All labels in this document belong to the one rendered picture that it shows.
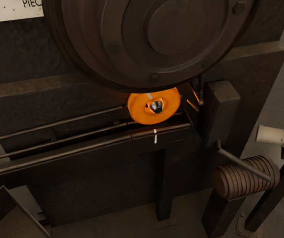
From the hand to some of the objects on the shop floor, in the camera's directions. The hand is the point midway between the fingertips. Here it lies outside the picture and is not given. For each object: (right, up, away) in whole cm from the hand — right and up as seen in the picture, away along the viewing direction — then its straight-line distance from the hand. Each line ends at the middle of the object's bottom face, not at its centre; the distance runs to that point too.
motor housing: (-43, -7, +87) cm, 97 cm away
